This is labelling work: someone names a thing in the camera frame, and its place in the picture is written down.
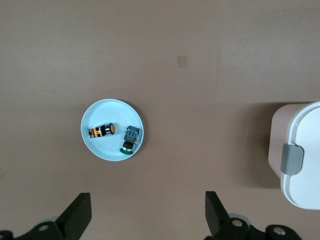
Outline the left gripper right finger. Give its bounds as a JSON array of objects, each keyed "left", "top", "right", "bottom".
[{"left": 204, "top": 190, "right": 305, "bottom": 240}]

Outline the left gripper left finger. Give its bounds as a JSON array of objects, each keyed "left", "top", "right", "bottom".
[{"left": 0, "top": 191, "right": 92, "bottom": 240}]

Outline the orange push-button switch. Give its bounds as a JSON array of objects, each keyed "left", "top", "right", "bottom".
[{"left": 87, "top": 122, "right": 116, "bottom": 139}]

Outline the white lidded lunch box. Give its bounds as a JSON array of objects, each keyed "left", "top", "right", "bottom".
[{"left": 267, "top": 101, "right": 320, "bottom": 211}]

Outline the light blue round plate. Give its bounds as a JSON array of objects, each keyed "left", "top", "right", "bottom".
[{"left": 80, "top": 99, "right": 145, "bottom": 162}]

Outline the green push-button switch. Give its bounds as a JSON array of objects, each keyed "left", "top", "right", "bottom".
[{"left": 119, "top": 125, "right": 140, "bottom": 156}]

